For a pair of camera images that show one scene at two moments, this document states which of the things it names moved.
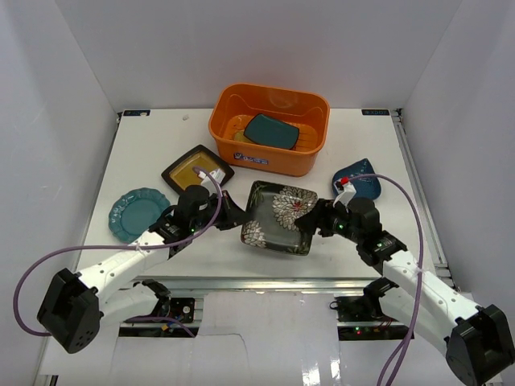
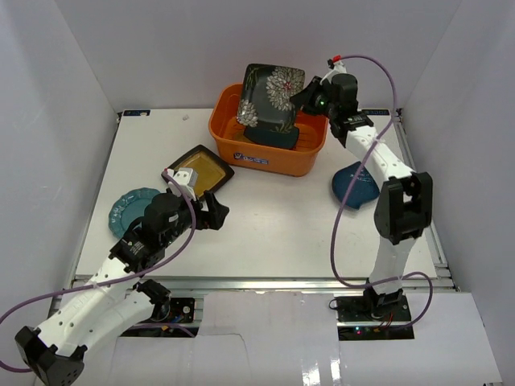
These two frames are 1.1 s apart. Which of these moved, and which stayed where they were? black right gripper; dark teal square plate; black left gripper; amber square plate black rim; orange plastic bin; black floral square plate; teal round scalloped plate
Moved: black floral square plate; black left gripper; black right gripper
Stayed: amber square plate black rim; dark teal square plate; orange plastic bin; teal round scalloped plate
